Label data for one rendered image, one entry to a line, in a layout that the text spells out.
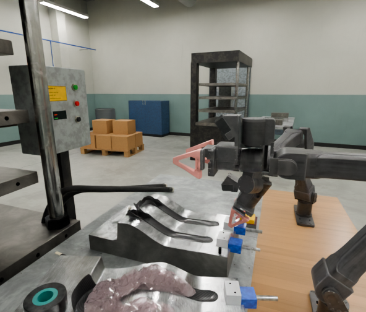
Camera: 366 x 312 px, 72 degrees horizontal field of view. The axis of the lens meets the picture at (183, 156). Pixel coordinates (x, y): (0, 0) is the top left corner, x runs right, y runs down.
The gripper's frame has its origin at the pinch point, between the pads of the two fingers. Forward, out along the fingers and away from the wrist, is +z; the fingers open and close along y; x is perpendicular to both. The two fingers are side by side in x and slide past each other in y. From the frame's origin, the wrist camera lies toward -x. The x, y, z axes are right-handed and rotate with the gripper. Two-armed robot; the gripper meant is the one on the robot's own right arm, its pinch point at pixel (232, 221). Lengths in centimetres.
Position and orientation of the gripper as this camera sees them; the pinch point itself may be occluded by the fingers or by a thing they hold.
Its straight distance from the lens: 94.2
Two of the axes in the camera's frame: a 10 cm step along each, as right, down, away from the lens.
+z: -4.7, 8.0, 3.7
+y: -3.4, 2.2, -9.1
